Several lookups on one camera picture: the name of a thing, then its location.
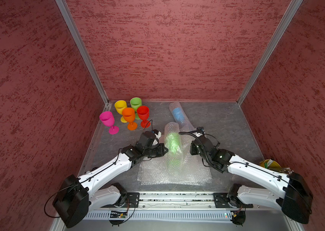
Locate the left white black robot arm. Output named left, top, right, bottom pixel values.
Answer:
left=51, top=130, right=168, bottom=228

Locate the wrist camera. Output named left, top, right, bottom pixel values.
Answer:
left=193, top=127, right=205, bottom=137
left=151, top=129, right=162, bottom=143

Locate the yellow pen cup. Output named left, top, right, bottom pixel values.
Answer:
left=260, top=159, right=281, bottom=169

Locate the yellow glass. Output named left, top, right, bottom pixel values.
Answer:
left=114, top=100, right=128, bottom=123

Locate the left aluminium corner post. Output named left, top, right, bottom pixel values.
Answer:
left=55, top=0, right=110, bottom=105

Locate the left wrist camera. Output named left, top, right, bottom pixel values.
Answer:
left=151, top=129, right=162, bottom=143

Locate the blue glass in bubble wrap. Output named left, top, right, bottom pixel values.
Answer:
left=169, top=102, right=196, bottom=132

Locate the aluminium corner post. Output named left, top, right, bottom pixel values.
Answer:
left=237, top=0, right=303, bottom=106
left=55, top=0, right=110, bottom=105

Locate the red glass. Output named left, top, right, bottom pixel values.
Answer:
left=137, top=106, right=150, bottom=128

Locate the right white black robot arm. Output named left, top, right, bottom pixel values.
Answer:
left=188, top=131, right=313, bottom=224

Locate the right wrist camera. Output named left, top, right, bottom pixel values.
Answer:
left=193, top=127, right=205, bottom=137

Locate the orange glass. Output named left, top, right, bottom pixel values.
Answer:
left=122, top=107, right=138, bottom=131

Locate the pink glass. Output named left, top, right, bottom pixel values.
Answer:
left=99, top=111, right=119, bottom=135

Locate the right aluminium corner post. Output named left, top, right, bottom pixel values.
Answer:
left=237, top=0, right=303, bottom=106

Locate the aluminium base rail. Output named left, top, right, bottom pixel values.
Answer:
left=49, top=190, right=304, bottom=231

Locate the bright green wine glass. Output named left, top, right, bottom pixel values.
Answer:
left=130, top=97, right=142, bottom=120

